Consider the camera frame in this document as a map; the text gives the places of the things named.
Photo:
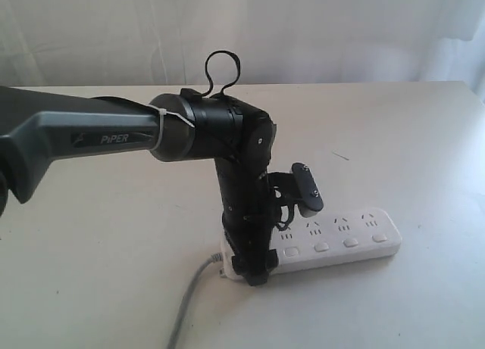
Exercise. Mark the white zip tie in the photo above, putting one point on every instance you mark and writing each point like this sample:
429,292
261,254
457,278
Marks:
164,115

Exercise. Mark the white five-outlet power strip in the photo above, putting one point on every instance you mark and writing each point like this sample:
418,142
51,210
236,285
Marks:
329,239

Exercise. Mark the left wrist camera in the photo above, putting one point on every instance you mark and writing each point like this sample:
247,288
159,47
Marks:
297,189

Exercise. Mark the white backdrop curtain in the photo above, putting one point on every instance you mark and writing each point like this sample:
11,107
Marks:
165,42

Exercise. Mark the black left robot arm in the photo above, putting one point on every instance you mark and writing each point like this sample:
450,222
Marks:
38,128

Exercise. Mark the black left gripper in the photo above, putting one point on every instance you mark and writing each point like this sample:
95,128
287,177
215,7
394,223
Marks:
250,213

